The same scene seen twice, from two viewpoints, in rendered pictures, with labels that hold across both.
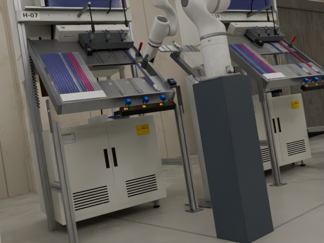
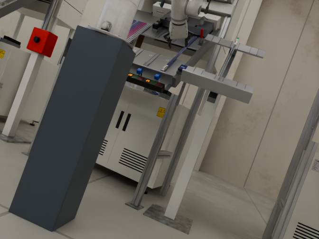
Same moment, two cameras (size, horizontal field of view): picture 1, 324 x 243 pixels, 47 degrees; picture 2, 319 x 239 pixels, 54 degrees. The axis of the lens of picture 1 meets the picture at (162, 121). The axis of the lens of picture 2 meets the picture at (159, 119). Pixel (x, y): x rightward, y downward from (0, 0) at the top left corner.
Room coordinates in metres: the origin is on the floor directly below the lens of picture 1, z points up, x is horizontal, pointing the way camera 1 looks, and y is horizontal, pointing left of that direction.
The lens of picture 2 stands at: (1.08, -1.35, 0.50)
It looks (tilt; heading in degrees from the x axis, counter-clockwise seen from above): 0 degrees down; 48
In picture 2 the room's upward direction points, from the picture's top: 20 degrees clockwise
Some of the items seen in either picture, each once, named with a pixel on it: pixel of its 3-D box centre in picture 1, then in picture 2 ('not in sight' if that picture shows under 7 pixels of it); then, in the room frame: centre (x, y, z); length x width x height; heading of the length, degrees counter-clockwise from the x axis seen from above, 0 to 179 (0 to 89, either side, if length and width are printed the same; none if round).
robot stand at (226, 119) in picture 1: (232, 156); (76, 127); (1.66, -0.29, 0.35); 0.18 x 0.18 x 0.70; 38
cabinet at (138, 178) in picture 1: (95, 168); (137, 135); (2.60, 0.51, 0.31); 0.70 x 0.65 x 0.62; 119
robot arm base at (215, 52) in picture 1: (216, 59); (117, 16); (1.66, -0.29, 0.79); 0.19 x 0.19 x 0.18
